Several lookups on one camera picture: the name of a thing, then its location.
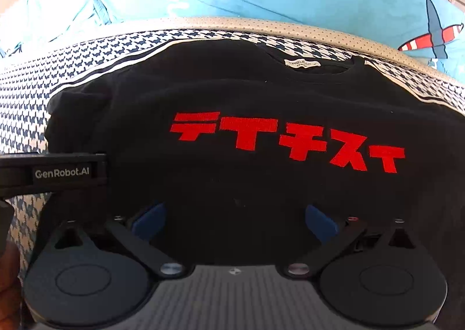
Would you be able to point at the black t-shirt with red print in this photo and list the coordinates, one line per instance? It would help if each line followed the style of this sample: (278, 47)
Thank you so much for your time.
(236, 97)

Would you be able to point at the person's left hand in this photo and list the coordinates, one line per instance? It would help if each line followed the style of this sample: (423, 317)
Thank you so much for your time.
(9, 290)

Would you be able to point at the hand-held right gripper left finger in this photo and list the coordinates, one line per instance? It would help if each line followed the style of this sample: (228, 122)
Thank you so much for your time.
(149, 224)

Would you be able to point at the grey dotted sofa edge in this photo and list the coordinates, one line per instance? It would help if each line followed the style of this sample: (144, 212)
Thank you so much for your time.
(290, 26)

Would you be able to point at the houndstooth sofa cover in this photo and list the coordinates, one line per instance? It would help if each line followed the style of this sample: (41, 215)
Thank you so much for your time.
(43, 72)

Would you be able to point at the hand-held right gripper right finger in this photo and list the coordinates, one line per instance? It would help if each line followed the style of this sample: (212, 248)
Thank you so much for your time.
(320, 221)

